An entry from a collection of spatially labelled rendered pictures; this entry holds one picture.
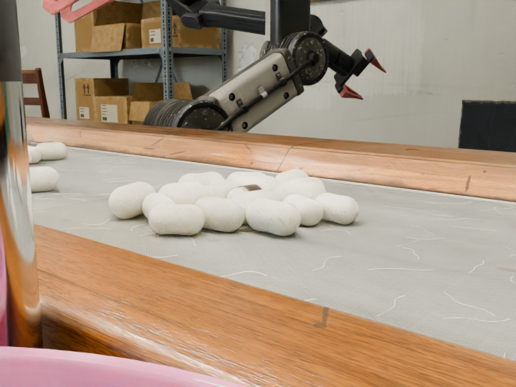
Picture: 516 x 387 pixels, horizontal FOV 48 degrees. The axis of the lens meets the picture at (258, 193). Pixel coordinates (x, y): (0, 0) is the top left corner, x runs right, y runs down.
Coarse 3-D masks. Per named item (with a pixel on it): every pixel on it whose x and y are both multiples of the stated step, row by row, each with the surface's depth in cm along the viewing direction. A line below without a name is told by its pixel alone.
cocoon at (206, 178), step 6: (186, 174) 42; (192, 174) 42; (198, 174) 42; (204, 174) 43; (210, 174) 43; (216, 174) 43; (180, 180) 42; (186, 180) 42; (192, 180) 42; (198, 180) 42; (204, 180) 42; (210, 180) 42
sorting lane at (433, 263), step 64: (64, 192) 47; (384, 192) 47; (192, 256) 30; (256, 256) 30; (320, 256) 30; (384, 256) 30; (448, 256) 30; (512, 256) 30; (384, 320) 22; (448, 320) 22; (512, 320) 22
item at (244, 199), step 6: (246, 192) 36; (252, 192) 36; (258, 192) 36; (264, 192) 36; (270, 192) 37; (234, 198) 36; (240, 198) 35; (246, 198) 35; (252, 198) 36; (258, 198) 36; (270, 198) 36; (276, 198) 37; (240, 204) 35; (246, 204) 35; (246, 222) 36
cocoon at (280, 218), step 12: (252, 204) 34; (264, 204) 33; (276, 204) 33; (288, 204) 33; (252, 216) 34; (264, 216) 33; (276, 216) 33; (288, 216) 32; (264, 228) 33; (276, 228) 33; (288, 228) 33
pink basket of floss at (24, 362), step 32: (0, 352) 13; (32, 352) 13; (64, 352) 13; (0, 384) 13; (32, 384) 12; (64, 384) 12; (96, 384) 12; (128, 384) 12; (160, 384) 12; (192, 384) 12; (224, 384) 11
